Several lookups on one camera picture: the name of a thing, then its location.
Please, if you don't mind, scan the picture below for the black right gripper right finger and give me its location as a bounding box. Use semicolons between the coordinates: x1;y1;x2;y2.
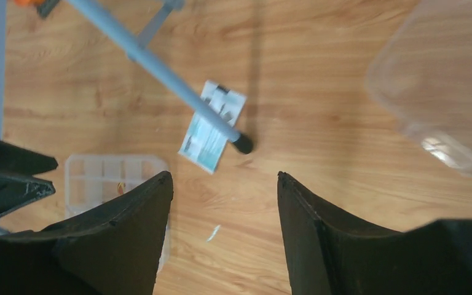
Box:
277;172;472;294

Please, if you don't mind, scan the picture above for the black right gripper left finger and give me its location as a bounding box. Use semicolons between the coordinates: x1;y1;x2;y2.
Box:
0;171;173;294

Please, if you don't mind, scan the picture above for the clear compartment tray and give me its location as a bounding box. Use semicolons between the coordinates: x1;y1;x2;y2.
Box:
64;154;171;273

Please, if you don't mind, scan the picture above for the long white teal packet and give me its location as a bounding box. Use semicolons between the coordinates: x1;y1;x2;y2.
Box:
178;80;246;174

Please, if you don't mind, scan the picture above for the clear plastic lid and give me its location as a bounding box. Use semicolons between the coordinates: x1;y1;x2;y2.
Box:
365;1;472;176

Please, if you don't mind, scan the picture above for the orange grey toy fixture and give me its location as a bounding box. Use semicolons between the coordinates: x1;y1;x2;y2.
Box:
12;0;60;19

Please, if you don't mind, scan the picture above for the grey tripod stand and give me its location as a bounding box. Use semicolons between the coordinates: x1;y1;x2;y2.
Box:
69;0;254;154

